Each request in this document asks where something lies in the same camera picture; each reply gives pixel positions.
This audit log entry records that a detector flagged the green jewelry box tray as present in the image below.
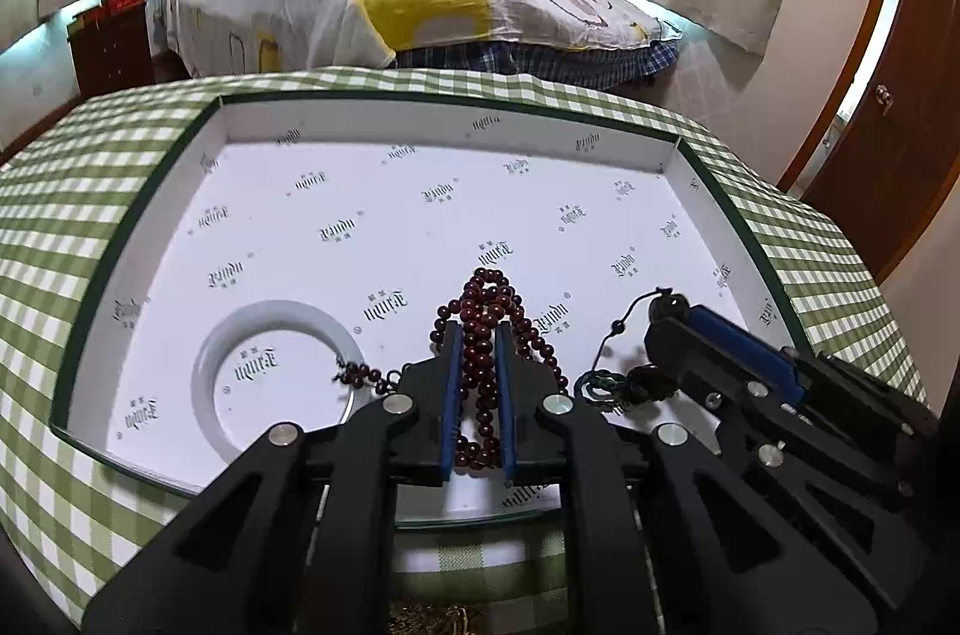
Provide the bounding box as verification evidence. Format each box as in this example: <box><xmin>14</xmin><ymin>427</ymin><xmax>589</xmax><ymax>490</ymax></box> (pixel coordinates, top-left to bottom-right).
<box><xmin>49</xmin><ymin>67</ymin><xmax>826</xmax><ymax>527</ymax></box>

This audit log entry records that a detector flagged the white jade bangle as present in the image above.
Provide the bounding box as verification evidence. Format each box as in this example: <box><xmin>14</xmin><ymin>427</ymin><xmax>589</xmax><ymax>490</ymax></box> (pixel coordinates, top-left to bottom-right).
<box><xmin>190</xmin><ymin>299</ymin><xmax>368</xmax><ymax>467</ymax></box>

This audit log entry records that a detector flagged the blue plaid mattress cover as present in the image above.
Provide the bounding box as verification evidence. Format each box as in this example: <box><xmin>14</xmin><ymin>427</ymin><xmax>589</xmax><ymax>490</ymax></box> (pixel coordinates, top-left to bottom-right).
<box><xmin>394</xmin><ymin>38</ymin><xmax>683</xmax><ymax>81</ymax></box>

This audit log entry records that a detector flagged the printed white bedsheet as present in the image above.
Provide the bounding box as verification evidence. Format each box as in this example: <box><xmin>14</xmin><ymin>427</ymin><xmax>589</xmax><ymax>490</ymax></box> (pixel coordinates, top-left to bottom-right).
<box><xmin>161</xmin><ymin>0</ymin><xmax>683</xmax><ymax>79</ymax></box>

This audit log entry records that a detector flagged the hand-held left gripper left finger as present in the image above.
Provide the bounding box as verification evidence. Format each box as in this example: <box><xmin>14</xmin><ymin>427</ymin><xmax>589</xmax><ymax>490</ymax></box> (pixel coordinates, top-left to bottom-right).
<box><xmin>81</xmin><ymin>320</ymin><xmax>466</xmax><ymax>635</ymax></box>

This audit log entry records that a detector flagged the black cord bead pendant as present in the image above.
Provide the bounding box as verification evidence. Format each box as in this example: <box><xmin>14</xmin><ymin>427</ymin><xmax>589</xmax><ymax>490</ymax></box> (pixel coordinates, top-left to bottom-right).
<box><xmin>574</xmin><ymin>286</ymin><xmax>691</xmax><ymax>415</ymax></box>

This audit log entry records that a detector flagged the green checked tablecloth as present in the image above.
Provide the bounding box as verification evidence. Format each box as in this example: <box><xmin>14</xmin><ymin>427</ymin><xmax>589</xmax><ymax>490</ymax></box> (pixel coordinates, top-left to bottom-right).
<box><xmin>0</xmin><ymin>67</ymin><xmax>931</xmax><ymax>635</ymax></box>

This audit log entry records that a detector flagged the brown wooden door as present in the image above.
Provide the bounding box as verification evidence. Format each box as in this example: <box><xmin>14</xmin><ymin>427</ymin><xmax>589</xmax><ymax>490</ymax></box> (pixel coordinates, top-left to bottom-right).
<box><xmin>799</xmin><ymin>0</ymin><xmax>960</xmax><ymax>283</ymax></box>

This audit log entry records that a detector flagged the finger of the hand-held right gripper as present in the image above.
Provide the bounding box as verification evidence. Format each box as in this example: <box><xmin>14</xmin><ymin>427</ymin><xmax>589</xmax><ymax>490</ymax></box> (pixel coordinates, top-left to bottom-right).
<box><xmin>643</xmin><ymin>316</ymin><xmax>923</xmax><ymax>613</ymax></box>
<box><xmin>686</xmin><ymin>305</ymin><xmax>942</xmax><ymax>478</ymax></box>

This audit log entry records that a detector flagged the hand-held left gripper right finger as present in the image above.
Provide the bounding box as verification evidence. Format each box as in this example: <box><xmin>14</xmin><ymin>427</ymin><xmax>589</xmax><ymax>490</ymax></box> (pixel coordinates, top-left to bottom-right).
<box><xmin>491</xmin><ymin>320</ymin><xmax>878</xmax><ymax>635</ymax></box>

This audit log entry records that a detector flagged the dark wooden nightstand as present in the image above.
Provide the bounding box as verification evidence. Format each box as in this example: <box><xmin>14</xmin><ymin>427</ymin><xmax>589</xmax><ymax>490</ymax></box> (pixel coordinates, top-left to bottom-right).
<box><xmin>66</xmin><ymin>8</ymin><xmax>158</xmax><ymax>100</ymax></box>

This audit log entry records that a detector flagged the dark red bead necklace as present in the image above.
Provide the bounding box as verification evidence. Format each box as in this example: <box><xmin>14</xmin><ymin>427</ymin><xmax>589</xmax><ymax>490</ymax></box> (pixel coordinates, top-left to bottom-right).
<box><xmin>330</xmin><ymin>266</ymin><xmax>572</xmax><ymax>472</ymax></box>

